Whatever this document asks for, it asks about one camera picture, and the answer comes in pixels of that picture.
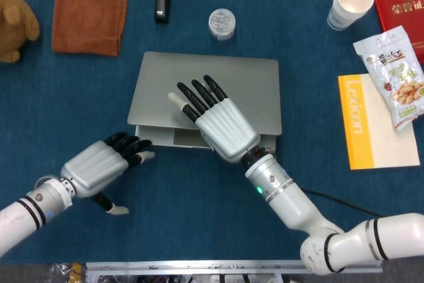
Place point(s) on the white peanut snack bag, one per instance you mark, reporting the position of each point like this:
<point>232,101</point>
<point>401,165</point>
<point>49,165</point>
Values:
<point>394,74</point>

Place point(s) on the red certificate folder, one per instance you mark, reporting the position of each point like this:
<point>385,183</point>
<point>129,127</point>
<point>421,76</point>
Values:
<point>397,14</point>

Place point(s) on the small clear round jar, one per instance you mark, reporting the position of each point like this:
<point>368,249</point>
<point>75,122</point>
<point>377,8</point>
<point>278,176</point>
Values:
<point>222,24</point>

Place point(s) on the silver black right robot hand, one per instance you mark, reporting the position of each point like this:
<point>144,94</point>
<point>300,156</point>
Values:
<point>228,130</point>

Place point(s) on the yellow white Lexicon notebook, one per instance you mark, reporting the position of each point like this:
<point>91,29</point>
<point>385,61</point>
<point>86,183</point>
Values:
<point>357,130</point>

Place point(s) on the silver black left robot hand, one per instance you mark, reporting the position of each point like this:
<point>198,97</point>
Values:
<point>92,170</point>

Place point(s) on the stack of white paper cups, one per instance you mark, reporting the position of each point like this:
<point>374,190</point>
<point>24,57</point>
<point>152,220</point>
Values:
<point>348,8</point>

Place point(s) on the silver apple laptop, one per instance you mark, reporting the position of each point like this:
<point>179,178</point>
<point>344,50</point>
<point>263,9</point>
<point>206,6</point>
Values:
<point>159,97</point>

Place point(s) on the brown plush toy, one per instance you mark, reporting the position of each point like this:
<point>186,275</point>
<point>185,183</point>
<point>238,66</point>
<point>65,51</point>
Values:
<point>15,28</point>

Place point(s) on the clear plastic bag yellow parts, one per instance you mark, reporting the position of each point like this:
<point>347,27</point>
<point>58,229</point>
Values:
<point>68,273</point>

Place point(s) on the blue tablecloth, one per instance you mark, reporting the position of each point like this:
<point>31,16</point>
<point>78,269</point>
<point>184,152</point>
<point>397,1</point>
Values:
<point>185,223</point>

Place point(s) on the aluminium frame rail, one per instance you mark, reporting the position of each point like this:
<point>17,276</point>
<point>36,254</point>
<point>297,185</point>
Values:
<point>198,266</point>

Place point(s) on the folded orange-brown cloth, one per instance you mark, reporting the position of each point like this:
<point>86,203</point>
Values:
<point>86,21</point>

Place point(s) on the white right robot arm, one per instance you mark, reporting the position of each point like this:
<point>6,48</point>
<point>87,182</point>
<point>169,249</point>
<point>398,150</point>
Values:
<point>291,203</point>

